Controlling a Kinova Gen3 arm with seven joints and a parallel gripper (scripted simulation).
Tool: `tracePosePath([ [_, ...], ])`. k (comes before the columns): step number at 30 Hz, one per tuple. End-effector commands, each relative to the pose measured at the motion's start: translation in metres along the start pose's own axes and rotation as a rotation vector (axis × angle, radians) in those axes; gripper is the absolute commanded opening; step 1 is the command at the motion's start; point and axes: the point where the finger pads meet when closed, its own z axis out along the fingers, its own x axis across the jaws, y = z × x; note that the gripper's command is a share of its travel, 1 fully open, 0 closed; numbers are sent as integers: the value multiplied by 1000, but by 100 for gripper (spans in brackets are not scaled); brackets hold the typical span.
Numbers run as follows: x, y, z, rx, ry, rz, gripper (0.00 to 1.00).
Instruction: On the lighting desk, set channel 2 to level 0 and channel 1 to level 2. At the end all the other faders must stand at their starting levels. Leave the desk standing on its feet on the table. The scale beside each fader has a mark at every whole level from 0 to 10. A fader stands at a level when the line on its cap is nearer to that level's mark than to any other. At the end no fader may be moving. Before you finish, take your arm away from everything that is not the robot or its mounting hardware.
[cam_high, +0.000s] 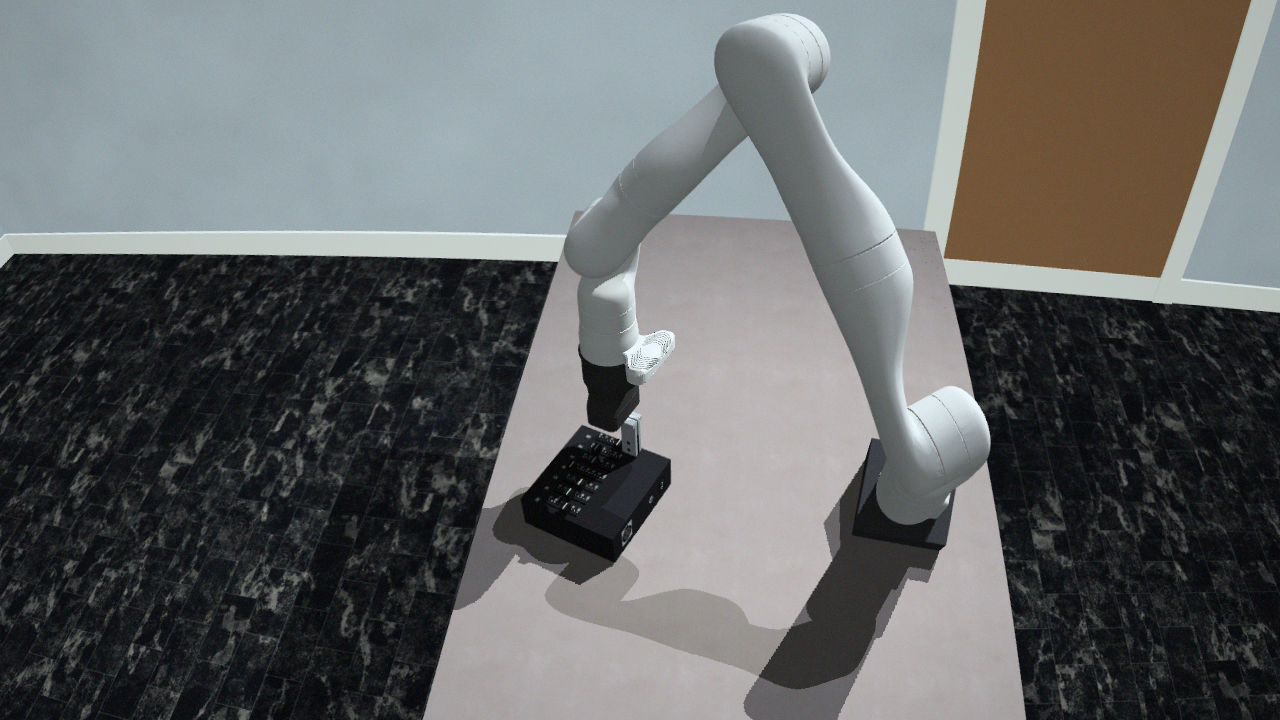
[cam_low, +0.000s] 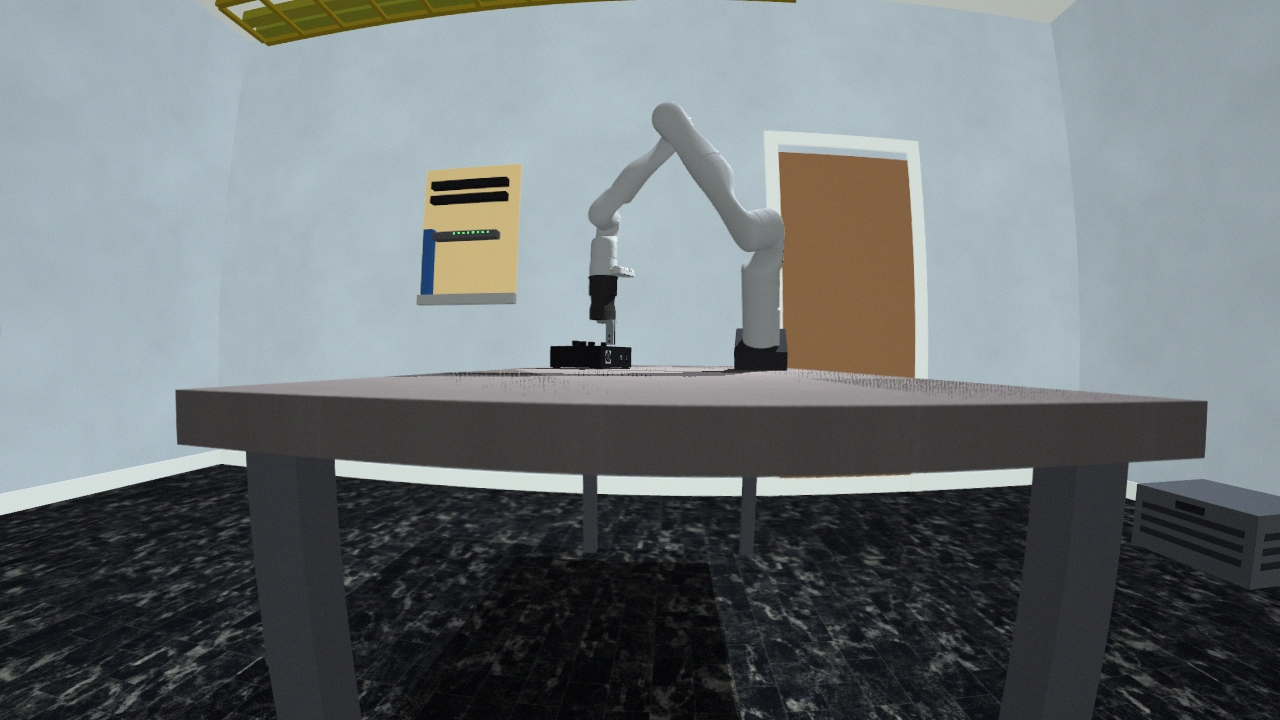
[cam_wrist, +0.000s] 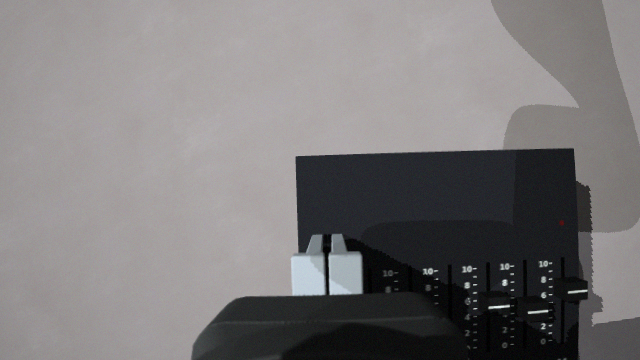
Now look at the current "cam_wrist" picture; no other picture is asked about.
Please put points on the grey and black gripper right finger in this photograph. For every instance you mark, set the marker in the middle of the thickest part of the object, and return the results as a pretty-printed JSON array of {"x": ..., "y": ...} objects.
[{"x": 345, "y": 269}]

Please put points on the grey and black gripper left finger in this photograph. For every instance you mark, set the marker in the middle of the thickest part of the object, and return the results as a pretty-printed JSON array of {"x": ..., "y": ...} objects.
[{"x": 309, "y": 274}]

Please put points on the black lighting desk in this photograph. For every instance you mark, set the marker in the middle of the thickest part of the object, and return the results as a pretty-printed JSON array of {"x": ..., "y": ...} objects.
[{"x": 466, "y": 229}]

